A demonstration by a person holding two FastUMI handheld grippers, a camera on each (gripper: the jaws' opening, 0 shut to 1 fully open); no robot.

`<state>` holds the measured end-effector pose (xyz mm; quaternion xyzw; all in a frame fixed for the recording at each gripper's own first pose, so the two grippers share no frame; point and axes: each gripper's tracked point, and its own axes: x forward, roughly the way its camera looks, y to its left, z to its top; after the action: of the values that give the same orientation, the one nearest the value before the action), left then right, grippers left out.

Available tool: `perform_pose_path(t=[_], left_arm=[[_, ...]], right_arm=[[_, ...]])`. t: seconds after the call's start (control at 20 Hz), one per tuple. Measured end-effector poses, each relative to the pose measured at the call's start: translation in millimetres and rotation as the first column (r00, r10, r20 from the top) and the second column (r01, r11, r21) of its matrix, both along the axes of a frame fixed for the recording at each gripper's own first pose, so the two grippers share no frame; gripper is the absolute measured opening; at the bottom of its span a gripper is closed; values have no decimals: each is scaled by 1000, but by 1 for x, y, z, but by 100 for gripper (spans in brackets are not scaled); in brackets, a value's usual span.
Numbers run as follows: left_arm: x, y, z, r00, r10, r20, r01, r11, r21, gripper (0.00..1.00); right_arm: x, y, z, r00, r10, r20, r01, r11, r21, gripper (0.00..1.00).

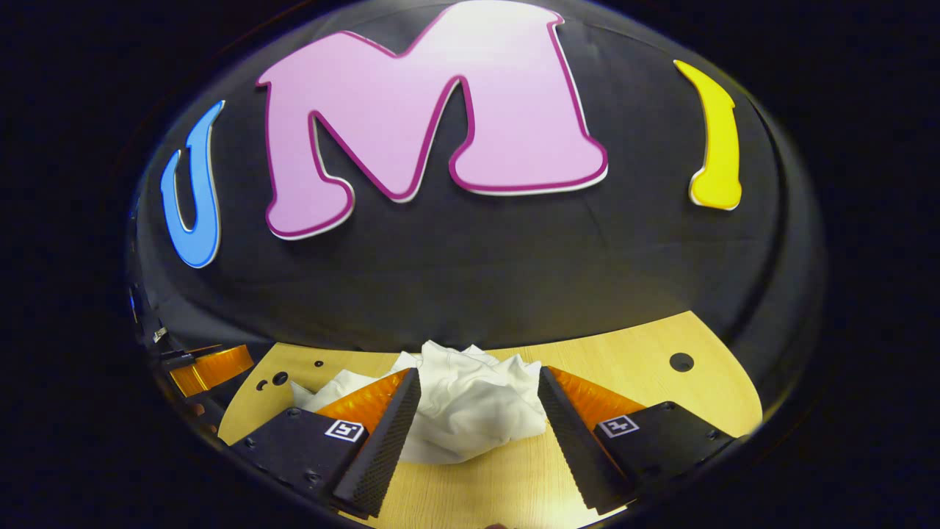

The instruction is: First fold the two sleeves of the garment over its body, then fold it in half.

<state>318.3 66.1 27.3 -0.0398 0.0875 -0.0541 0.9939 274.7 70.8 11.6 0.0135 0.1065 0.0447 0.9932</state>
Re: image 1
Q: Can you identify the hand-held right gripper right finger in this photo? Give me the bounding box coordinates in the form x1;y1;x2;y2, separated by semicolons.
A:
537;366;737;515

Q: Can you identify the white long-sleeved garment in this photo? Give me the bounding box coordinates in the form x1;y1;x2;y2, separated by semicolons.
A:
291;339;548;465

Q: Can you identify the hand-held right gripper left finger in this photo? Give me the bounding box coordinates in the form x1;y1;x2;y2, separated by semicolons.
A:
228;367;422;519

